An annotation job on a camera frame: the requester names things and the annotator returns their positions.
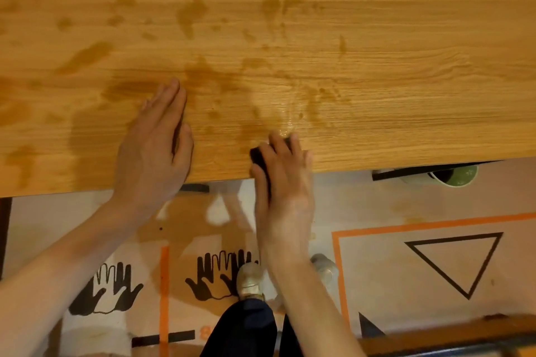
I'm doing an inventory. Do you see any person's right hand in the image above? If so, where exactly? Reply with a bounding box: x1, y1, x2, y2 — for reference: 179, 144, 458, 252
250, 131, 315, 264

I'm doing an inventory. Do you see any person's left hand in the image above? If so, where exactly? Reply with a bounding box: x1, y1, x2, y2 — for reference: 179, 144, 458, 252
110, 78, 194, 224

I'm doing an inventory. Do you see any black cleaning sponge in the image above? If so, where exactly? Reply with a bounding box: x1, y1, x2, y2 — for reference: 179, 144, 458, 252
250, 137, 293, 200

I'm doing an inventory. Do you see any person's right forearm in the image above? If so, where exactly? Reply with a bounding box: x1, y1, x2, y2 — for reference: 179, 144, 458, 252
262, 258, 366, 357

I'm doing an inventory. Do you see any person's left forearm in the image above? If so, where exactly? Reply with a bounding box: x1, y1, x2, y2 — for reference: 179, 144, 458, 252
0, 198, 156, 357

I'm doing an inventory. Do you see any person's left shoe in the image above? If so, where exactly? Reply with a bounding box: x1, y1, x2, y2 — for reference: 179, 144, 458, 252
236, 261, 265, 302

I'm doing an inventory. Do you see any person's shoe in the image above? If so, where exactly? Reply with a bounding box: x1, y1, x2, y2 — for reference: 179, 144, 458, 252
310, 253, 339, 287
236, 261, 265, 302

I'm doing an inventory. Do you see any person's right shoe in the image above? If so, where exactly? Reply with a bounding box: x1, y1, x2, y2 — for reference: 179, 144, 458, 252
310, 253, 339, 287

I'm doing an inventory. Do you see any person's left trouser leg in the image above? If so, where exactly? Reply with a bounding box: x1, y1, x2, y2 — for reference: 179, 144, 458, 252
200, 298, 278, 357

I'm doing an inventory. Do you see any person's trouser leg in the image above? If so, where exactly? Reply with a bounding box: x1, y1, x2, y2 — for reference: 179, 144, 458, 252
200, 298, 278, 357
278, 313, 305, 357

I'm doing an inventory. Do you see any green cup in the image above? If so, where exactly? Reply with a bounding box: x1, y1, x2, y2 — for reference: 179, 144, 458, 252
428, 165, 479, 188

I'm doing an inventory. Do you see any person's right trouser leg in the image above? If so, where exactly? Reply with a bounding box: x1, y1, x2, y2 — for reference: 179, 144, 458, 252
278, 313, 305, 357

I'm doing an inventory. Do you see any black table leg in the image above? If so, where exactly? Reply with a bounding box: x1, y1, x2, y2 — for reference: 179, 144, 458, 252
0, 197, 13, 280

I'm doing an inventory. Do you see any brown wooden board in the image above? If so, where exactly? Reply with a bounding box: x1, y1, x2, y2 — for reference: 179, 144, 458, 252
359, 314, 536, 357

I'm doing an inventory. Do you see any black table frame bar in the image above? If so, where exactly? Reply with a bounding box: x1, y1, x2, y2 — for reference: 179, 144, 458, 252
372, 161, 500, 182

